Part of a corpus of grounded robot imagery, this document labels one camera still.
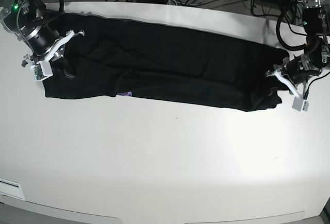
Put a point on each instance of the black T-shirt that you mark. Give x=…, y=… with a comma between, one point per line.
x=161, y=62

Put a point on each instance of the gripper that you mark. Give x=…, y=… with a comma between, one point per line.
x=298, y=70
x=47, y=44

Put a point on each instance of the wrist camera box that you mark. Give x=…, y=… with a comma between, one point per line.
x=300, y=104
x=41, y=71

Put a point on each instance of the white label plate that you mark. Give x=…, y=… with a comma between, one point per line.
x=11, y=189

